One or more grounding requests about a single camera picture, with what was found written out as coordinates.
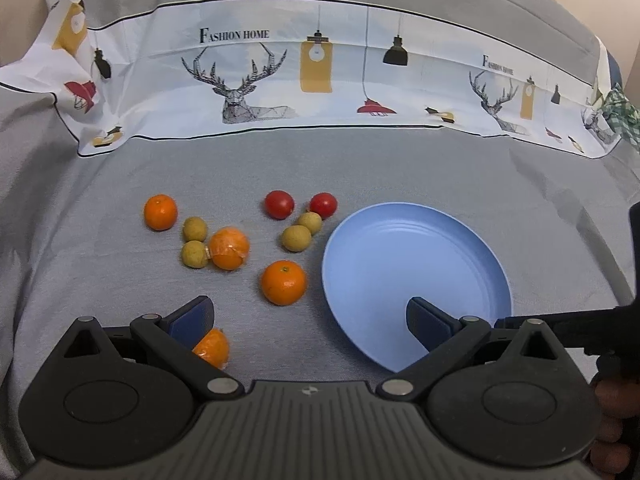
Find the person's right hand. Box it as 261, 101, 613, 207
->
588, 374, 640, 480

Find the light blue plate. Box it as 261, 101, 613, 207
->
321, 202, 513, 374

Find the white printed deer cloth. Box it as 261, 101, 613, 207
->
0, 0, 632, 161

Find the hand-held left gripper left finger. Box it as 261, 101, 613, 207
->
52, 296, 246, 404

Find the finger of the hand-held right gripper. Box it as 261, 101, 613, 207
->
494, 307, 592, 350

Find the red cherry tomato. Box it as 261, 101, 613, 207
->
309, 192, 339, 219
264, 190, 295, 220

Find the plastic orange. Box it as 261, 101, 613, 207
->
207, 227, 251, 272
192, 329, 231, 371

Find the yellow longan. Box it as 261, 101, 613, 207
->
281, 224, 313, 253
296, 211, 323, 235
180, 240, 209, 269
182, 216, 209, 243

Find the green checkered cloth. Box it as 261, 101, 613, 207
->
593, 82, 640, 150

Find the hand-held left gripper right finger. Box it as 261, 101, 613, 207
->
375, 296, 576, 404

